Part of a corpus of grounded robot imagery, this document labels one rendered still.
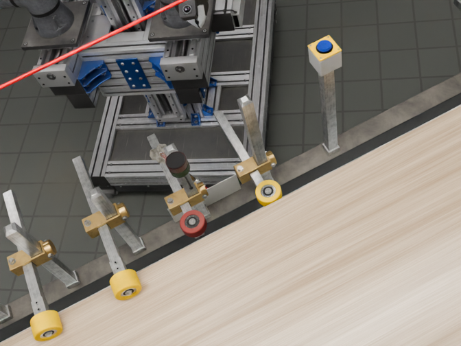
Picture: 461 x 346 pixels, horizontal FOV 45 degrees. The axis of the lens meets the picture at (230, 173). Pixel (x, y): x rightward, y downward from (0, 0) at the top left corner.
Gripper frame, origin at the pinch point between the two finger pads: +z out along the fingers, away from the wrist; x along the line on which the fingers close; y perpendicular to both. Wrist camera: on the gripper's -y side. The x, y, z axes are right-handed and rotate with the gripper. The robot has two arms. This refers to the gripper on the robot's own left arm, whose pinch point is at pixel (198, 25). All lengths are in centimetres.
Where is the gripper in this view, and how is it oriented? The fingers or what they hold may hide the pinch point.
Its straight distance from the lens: 163.1
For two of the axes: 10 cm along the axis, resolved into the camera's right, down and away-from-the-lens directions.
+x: -9.8, 1.0, 1.6
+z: 1.9, 5.1, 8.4
